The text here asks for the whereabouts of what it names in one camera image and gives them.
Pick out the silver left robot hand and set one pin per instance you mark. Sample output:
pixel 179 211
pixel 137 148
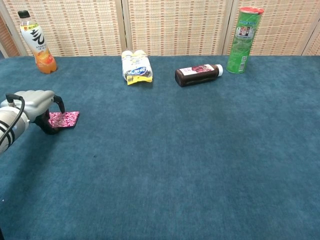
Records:
pixel 35 102

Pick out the green chips can red lid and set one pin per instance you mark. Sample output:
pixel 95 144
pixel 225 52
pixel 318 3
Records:
pixel 240 50

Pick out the pink patterned packet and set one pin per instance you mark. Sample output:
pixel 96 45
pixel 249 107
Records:
pixel 67 118

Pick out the white tissue pack yellow edge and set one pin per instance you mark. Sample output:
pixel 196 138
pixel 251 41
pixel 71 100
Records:
pixel 136 67

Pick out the orange drink bottle black cap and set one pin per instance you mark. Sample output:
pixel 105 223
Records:
pixel 45 60

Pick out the brown woven screen panel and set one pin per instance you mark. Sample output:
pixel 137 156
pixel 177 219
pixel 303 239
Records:
pixel 7 40

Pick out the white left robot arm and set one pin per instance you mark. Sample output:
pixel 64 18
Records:
pixel 15 125

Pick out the woven bamboo screen panel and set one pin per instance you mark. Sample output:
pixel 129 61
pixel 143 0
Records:
pixel 75 25
pixel 315 47
pixel 175 25
pixel 282 25

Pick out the blue felt table cloth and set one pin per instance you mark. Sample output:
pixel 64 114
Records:
pixel 175 150

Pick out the dark juice bottle white cap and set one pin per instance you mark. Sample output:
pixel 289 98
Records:
pixel 195 76

